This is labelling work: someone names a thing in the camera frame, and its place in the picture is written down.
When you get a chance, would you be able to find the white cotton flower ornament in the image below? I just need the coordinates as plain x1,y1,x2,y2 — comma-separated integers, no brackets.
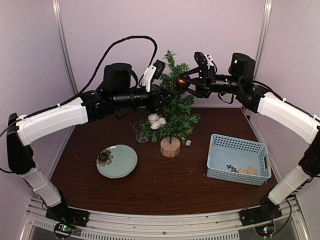
147,113,167,130

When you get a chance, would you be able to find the aluminium frame post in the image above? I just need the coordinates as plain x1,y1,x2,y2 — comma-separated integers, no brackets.
52,0,78,95
256,0,273,65

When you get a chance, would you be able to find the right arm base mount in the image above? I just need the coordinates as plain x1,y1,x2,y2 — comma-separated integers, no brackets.
238,196,282,238

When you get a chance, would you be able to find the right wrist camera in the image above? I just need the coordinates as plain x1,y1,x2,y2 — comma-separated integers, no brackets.
194,51,218,73

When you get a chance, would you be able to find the left aluminium frame post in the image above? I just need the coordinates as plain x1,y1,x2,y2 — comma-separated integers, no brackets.
52,0,78,95

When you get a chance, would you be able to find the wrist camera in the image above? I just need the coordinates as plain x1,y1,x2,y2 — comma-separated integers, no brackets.
138,60,166,92
194,51,218,73

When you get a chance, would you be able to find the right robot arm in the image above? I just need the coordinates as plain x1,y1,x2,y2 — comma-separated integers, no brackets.
176,51,320,221

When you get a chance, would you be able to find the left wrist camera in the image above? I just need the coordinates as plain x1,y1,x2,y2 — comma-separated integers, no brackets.
138,60,166,92

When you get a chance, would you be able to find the right aluminium frame post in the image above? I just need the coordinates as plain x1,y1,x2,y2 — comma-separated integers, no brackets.
256,0,273,65

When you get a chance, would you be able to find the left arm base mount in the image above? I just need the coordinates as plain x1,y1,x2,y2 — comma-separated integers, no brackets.
43,197,90,240

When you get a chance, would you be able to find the beige burlap bow ornament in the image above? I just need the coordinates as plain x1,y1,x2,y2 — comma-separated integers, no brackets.
238,166,257,176

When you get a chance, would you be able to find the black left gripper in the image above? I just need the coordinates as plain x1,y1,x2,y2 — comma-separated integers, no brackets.
112,83,176,113

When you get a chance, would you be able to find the blue plastic basket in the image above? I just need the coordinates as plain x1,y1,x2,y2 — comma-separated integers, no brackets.
206,134,272,186

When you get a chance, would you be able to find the dark red bauble ornament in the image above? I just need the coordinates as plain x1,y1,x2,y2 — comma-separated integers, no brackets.
175,78,189,90

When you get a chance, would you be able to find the light green floral plate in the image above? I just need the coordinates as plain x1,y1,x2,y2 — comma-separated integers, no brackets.
96,144,138,179

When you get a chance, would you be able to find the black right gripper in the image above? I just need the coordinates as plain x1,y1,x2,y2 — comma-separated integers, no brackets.
177,65,243,98

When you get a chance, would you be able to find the clear drinking glass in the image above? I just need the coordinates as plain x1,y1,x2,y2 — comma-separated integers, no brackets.
132,121,149,143

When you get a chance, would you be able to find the front aluminium rail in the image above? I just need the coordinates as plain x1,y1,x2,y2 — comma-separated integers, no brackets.
18,197,311,240

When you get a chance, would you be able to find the dark berry twig ornament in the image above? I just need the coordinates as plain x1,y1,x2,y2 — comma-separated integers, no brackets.
226,164,238,173

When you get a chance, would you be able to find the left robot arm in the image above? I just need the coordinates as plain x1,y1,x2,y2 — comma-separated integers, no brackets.
6,60,173,222

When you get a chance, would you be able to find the small green christmas tree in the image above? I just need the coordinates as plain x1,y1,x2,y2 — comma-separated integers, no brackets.
139,50,201,158

